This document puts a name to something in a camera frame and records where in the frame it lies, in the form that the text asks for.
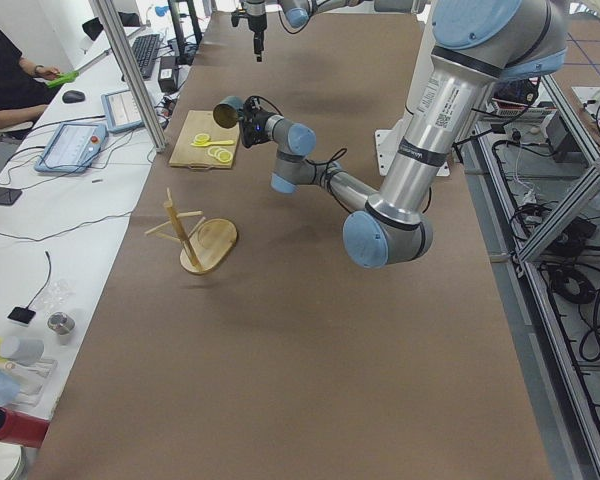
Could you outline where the red cylinder bottle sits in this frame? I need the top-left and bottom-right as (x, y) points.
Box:
(0, 407), (50, 448)

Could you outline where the seated person in black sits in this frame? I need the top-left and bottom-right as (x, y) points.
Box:
(0, 30), (61, 129)

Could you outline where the aluminium frame post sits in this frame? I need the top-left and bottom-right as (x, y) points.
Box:
(93, 0), (167, 153)

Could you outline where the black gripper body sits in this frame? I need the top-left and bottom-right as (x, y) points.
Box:
(238, 96), (274, 148)
(246, 12), (266, 35)

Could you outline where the grey cup on tray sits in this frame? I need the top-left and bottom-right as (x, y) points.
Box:
(0, 336), (44, 366)

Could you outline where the dark blue mug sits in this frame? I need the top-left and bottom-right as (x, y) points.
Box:
(213, 96), (244, 129)

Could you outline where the wooden cup storage rack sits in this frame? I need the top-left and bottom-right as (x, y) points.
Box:
(145, 189), (238, 275)

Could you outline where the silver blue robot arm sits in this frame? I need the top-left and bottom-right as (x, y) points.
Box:
(229, 1), (569, 268)
(231, 0), (362, 62)

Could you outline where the wooden cutting board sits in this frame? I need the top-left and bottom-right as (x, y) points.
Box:
(168, 110), (240, 170)

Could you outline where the black power adapter box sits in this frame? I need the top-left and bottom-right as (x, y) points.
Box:
(158, 56), (179, 93)

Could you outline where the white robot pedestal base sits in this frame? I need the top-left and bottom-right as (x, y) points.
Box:
(375, 1), (437, 176)

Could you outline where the black computer mouse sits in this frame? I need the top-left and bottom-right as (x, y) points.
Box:
(62, 90), (86, 104)

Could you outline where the small metal cup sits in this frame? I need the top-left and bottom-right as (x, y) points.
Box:
(47, 312), (75, 345)

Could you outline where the black keyboard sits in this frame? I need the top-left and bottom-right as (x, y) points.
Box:
(131, 33), (161, 79)

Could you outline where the blue teach pendant tablet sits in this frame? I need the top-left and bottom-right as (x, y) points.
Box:
(34, 122), (108, 174)
(101, 89), (144, 133)

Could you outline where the small black square pad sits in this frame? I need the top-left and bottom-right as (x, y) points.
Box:
(7, 306), (36, 325)

